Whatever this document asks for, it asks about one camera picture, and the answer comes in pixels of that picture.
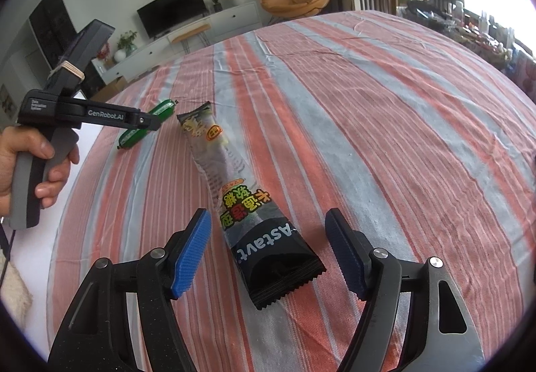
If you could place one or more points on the long black noodle snack packet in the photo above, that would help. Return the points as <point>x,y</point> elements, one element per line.
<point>271,255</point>

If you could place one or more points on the person's left hand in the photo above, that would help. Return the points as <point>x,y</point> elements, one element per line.
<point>21,139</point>

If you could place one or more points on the black display cabinet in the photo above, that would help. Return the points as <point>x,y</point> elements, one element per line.
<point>53,29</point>

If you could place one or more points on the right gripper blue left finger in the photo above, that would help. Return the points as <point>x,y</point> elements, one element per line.
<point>187,253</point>

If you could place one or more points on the cardboard box on floor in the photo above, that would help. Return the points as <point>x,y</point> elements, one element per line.
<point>110,90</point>

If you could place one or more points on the green sausage snack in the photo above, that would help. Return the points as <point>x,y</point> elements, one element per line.
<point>152,121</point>

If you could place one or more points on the striped red grey tablecloth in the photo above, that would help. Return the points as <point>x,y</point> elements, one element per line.
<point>421,144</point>

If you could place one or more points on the white TV cabinet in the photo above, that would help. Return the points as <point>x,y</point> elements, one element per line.
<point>225,24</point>

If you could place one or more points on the red flower vase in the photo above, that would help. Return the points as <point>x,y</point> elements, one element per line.
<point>104,56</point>

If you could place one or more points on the leafy plant white vase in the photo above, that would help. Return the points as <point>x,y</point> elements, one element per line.
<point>125,45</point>

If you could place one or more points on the small wooden bench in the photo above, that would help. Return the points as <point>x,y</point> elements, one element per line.
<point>199,32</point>

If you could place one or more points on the black flat television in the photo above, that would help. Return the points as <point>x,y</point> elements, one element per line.
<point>159,16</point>

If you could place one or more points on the cluttered side table items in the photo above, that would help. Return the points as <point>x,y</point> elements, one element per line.
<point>513,59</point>

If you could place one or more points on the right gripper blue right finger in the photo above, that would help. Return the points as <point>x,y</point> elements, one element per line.
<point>351,249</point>

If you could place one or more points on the small dark potted plant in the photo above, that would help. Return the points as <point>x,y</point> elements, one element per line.
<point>217,6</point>

